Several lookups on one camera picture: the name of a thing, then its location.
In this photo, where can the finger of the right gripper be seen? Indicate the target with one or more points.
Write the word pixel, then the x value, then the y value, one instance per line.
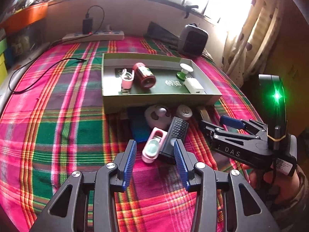
pixel 250 126
pixel 212 126

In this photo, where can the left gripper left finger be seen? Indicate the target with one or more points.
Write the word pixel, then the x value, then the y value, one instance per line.
pixel 67 210

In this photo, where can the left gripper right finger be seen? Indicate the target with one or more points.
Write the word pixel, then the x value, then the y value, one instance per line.
pixel 243 209

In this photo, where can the small white round container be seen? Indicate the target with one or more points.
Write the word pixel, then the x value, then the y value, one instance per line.
pixel 184 112

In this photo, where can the black textured remote device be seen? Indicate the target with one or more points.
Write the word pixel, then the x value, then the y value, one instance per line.
pixel 177 130

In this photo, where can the white usb charger cube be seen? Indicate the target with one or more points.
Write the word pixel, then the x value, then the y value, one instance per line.
pixel 194 86

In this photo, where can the pink white clip case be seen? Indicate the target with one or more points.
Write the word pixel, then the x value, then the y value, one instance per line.
pixel 153 145

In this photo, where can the blue rectangular sponge block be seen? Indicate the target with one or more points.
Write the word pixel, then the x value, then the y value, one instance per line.
pixel 138 124

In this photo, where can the person's right hand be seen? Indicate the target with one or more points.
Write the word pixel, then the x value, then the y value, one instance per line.
pixel 285 197

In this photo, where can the green cardboard box tray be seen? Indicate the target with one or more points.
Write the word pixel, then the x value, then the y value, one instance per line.
pixel 168 90

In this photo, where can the white round fan gadget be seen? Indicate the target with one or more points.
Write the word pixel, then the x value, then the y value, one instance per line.
pixel 158 116

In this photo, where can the patterned cream curtain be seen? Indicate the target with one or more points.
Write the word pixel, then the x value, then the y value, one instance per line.
pixel 252 28

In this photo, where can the red cylindrical flashlight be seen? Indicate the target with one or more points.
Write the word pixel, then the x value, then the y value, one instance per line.
pixel 144 75

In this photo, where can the black portable speaker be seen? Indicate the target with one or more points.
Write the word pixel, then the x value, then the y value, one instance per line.
pixel 192 41

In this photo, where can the white power strip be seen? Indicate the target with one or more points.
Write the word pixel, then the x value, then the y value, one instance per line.
pixel 98 36

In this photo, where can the yellow box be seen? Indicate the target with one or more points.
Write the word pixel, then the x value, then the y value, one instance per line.
pixel 3 70

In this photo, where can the black power adapter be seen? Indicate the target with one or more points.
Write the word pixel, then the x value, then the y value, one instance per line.
pixel 87 25

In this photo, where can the green box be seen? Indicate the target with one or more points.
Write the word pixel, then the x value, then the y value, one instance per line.
pixel 3 45

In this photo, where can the orange shelf tray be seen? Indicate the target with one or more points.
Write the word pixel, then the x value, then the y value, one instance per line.
pixel 24 18

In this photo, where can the right gripper camera mount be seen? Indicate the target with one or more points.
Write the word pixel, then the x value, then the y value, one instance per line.
pixel 275 111

